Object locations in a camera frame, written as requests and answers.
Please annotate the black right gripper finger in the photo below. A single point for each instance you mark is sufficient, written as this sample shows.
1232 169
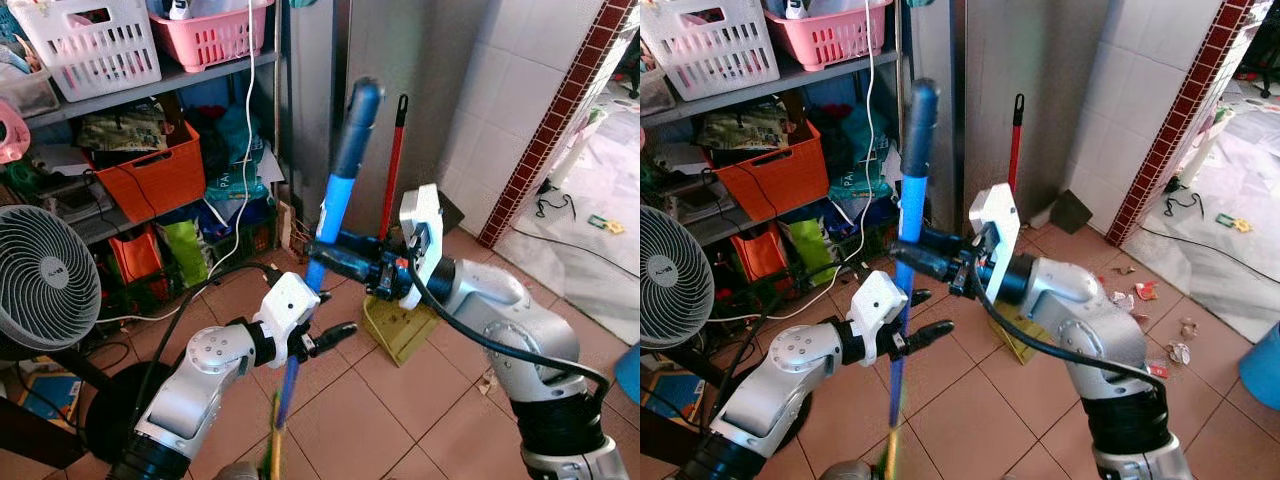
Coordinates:
948 240
365 244
925 262
345 265

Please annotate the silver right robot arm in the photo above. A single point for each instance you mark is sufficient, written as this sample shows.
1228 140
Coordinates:
500 310
1080 305

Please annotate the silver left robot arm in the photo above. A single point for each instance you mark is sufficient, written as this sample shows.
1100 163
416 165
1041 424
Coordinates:
770 390
190 390

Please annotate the green bag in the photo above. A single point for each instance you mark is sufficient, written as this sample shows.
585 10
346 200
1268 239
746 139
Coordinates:
808 250
185 255

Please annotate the dark square board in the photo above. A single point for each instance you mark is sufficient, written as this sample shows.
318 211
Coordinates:
1072 212

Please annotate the small paper scrap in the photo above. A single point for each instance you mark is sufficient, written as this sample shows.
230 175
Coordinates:
1189 328
489 383
1124 270

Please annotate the white crumpled paper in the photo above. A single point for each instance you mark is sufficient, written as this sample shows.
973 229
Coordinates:
1123 301

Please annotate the orange bag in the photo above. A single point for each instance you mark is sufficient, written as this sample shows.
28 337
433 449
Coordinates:
758 255
135 258

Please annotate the orange plastic crate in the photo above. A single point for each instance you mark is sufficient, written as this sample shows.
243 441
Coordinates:
155 185
775 185

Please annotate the red white snack wrapper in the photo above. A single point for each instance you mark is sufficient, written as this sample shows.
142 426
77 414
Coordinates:
1147 291

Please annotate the small red wrapper scrap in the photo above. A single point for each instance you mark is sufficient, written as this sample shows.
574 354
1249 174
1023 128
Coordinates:
1157 369

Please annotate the grey metal shelf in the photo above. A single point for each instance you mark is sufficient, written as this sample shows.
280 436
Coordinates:
800 82
180 85

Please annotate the blue picture book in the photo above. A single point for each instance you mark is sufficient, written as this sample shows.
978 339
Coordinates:
675 398
50 398

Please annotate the pink plastic basket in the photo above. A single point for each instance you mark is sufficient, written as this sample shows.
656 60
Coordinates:
210 45
830 45

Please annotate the yellow gear toy piece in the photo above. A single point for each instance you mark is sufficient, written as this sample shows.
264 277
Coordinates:
615 227
1242 226

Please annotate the white fan on black stand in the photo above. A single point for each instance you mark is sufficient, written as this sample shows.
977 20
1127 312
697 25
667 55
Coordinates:
670 275
45 275

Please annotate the white laundry basket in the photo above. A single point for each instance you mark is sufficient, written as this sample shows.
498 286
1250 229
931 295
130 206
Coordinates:
85 55
710 55

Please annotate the pink plastic object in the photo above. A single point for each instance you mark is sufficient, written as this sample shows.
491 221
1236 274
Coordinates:
12 135

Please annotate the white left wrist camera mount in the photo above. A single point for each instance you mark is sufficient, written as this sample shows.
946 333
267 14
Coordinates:
285 305
875 305

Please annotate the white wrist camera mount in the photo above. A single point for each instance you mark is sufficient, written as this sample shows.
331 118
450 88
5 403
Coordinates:
875 305
285 305
995 225
422 225

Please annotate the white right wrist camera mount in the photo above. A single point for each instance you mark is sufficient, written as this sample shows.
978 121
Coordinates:
995 225
422 225

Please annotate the green square toy frame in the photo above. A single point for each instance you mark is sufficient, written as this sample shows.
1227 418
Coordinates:
590 220
1218 220

